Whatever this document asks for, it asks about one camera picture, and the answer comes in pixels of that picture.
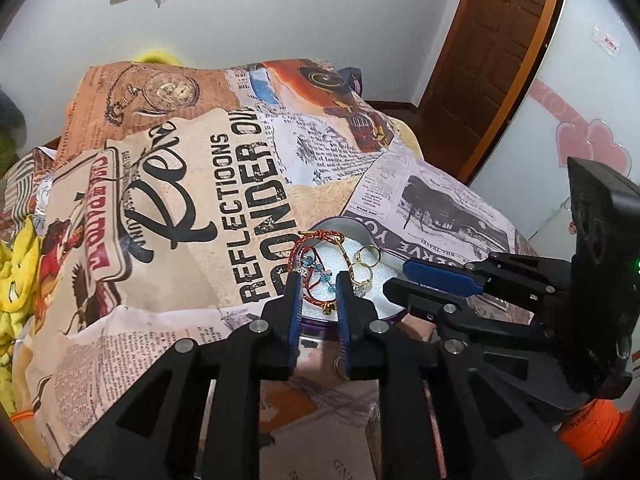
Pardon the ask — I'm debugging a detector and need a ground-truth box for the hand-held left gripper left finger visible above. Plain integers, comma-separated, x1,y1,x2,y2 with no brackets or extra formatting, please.
59,271,305,480

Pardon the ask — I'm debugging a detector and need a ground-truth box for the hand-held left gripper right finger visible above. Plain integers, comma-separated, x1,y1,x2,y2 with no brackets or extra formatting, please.
335,270,586,480

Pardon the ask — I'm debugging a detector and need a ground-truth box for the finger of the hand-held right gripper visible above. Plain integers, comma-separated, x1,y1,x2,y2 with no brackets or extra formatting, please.
402,252,576,312
383,277,576,361

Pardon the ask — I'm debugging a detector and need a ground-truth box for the blue bead bracelet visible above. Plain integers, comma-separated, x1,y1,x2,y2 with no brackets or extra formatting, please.
295,255,341,293

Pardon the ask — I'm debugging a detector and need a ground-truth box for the red string bracelet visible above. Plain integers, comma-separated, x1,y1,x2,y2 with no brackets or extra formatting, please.
289,230,346,316

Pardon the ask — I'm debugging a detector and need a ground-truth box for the heart-shaped tin box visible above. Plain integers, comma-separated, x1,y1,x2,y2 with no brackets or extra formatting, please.
292,216,407,332

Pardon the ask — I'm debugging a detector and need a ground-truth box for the person's right forearm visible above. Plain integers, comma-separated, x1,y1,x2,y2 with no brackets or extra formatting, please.
555,394,640,467

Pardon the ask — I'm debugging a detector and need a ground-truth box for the pink heart decal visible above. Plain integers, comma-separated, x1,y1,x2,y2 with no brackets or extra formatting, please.
556,119,632,175

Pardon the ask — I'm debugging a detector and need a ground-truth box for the printed newspaper pattern blanket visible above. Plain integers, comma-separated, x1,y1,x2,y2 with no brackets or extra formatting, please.
22,57,538,480

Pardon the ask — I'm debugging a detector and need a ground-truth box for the white sliding wardrobe door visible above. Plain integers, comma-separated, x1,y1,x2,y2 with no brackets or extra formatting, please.
470,0,640,271

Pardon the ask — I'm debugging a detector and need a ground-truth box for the dark blue bag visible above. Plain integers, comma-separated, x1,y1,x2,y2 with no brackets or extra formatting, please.
340,65,367,97

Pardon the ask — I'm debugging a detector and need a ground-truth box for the red white paper sticker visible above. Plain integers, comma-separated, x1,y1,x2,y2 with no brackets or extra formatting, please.
590,27,621,59

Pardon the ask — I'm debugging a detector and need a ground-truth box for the brown wooden door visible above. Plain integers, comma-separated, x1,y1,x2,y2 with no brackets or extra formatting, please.
419,0,563,181

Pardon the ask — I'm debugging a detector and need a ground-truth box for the yellow cloth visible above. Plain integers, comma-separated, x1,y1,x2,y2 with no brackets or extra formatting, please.
0,212,51,411

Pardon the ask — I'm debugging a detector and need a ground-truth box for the yellow plastic object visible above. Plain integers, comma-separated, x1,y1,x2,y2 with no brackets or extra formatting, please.
134,49,183,67

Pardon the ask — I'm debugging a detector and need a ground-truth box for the striped brown cloth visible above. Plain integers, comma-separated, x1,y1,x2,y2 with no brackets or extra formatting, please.
0,146,58,221

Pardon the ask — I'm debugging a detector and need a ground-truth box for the dark grey jacket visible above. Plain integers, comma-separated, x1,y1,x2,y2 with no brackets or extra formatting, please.
0,87,27,132

